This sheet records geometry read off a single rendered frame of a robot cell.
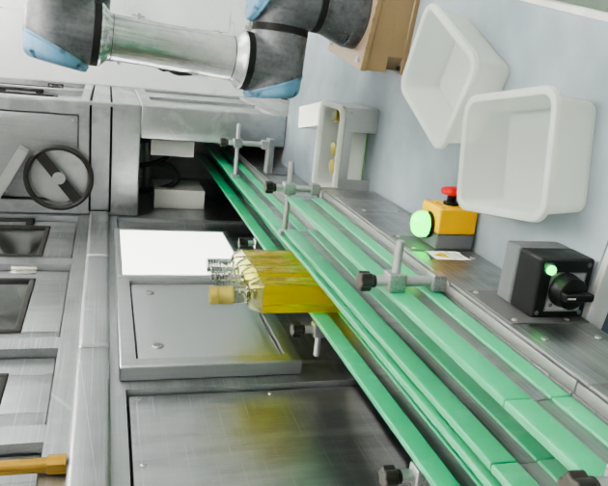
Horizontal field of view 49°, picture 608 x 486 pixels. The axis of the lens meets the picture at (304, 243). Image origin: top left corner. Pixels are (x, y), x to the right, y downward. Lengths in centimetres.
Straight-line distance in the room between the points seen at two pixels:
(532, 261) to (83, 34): 86
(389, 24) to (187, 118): 103
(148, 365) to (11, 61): 397
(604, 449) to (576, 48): 54
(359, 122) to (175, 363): 69
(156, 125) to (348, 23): 102
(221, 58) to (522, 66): 58
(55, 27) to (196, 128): 106
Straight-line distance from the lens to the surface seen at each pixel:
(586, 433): 70
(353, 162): 157
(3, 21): 505
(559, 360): 79
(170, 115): 228
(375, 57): 143
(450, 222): 112
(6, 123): 231
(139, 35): 133
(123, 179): 230
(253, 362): 127
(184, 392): 125
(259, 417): 119
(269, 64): 137
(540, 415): 70
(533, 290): 88
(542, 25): 107
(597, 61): 96
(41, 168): 230
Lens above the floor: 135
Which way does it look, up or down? 17 degrees down
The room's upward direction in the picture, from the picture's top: 89 degrees counter-clockwise
